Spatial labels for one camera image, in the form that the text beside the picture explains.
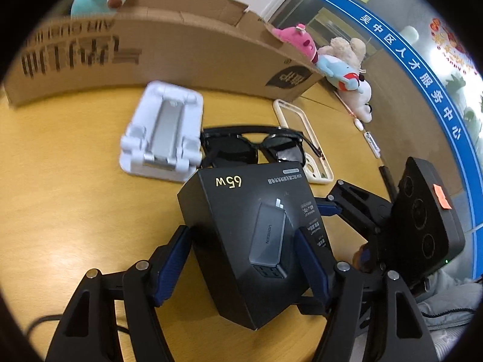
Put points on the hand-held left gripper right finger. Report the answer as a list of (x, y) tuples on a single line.
[(313, 267)]

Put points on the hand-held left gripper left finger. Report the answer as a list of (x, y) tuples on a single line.
[(174, 260)]

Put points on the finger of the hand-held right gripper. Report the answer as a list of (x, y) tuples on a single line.
[(351, 205)]

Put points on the black charger box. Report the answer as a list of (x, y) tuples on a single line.
[(226, 203)]

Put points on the cream phone case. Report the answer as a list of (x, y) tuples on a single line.
[(316, 147)]

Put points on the person's grey clothing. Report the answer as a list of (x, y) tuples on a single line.
[(449, 301)]

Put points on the white plush toy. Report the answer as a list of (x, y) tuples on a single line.
[(360, 98)]

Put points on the wooden desk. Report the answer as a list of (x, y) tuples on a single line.
[(75, 203)]

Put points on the black sunglasses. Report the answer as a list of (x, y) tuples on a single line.
[(230, 151)]

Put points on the white phone stand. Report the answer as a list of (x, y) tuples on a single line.
[(162, 132)]

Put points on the blue plush toy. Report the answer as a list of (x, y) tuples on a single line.
[(336, 69)]

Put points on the beige teddy plush toy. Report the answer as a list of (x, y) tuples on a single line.
[(345, 51)]

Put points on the pink plush toy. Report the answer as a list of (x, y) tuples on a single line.
[(298, 39)]

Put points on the red window decoration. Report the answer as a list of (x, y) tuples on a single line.
[(447, 41)]

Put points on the large cardboard box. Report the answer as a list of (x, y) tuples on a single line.
[(158, 52)]

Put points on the blue wall banner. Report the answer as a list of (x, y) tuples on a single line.
[(419, 79)]

